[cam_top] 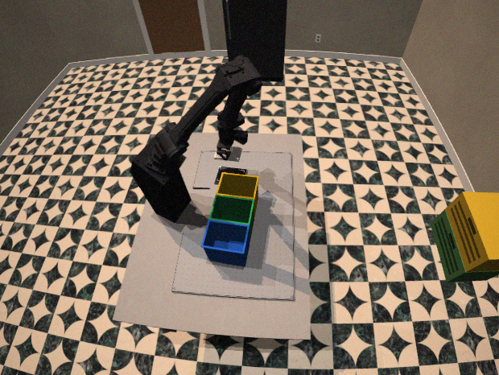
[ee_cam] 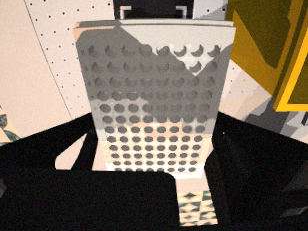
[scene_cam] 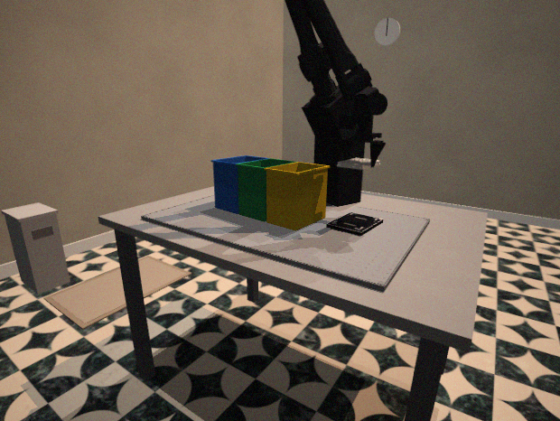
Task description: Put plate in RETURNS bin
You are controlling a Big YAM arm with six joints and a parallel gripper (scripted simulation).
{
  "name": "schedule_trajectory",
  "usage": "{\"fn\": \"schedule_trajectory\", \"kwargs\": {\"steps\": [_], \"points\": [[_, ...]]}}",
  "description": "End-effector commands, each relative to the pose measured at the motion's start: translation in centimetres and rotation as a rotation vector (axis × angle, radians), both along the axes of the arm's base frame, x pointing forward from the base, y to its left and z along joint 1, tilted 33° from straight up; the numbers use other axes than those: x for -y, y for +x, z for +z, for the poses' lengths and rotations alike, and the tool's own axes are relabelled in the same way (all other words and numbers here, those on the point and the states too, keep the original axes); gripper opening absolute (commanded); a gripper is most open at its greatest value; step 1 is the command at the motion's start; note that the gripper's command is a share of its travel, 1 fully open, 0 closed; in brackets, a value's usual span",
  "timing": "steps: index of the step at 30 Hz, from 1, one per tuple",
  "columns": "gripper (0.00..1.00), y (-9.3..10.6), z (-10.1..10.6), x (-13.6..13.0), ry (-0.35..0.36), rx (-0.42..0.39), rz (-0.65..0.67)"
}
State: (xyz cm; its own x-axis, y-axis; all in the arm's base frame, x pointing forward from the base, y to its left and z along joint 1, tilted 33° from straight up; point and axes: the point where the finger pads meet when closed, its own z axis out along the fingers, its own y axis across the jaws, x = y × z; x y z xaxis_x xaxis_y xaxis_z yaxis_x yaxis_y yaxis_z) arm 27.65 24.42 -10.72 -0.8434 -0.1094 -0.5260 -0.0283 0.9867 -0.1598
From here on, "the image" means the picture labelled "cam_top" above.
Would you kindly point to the green bin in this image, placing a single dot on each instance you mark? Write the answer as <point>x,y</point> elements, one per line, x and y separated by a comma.
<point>234,210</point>

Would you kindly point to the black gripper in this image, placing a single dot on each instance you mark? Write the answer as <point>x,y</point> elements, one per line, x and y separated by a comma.
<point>221,145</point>

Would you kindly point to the blue open-top bin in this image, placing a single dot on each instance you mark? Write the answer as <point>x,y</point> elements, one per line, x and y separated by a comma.
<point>229,237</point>

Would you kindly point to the yellow open-top bin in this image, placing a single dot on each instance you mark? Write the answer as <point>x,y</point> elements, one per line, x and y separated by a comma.
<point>243,186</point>

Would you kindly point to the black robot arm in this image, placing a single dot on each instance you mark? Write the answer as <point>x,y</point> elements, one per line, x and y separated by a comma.
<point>233,77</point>

